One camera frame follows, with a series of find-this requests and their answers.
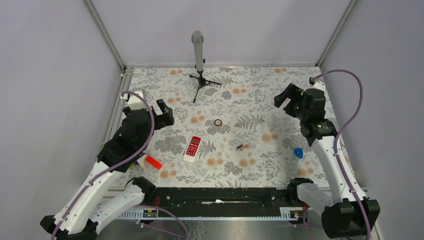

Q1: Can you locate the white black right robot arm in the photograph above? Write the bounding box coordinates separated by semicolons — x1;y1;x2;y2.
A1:
274;81;381;239

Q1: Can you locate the black tripod mic stand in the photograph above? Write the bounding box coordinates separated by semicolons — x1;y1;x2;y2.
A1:
189;64;222;103

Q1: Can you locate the white block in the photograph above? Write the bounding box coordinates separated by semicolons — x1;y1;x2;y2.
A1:
136;154;148;168

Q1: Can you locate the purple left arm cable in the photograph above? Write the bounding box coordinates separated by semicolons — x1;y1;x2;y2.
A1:
49;90;156;240

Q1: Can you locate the small round tape roll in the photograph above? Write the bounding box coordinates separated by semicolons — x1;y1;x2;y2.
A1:
214;119;223;127

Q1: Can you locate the blue plastic piece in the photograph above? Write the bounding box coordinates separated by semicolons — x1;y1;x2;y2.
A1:
293;148;304;159

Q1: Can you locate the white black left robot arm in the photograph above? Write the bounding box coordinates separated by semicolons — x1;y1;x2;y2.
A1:
40;99;175;240

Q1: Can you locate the grey microphone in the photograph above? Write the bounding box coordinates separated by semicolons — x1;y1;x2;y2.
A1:
191;30;204;74

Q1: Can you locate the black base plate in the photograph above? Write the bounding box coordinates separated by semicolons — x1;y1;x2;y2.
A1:
141;187;306;214

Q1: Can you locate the red block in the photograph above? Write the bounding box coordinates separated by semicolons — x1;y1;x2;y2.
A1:
145;156;163;170

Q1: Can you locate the white red remote control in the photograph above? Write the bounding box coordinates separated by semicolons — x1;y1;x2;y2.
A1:
183;136;202;163

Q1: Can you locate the floral table mat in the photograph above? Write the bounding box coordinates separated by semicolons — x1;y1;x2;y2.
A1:
113;67;328;189

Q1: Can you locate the slotted cable duct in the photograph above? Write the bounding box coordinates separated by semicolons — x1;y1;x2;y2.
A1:
116;207;303;221

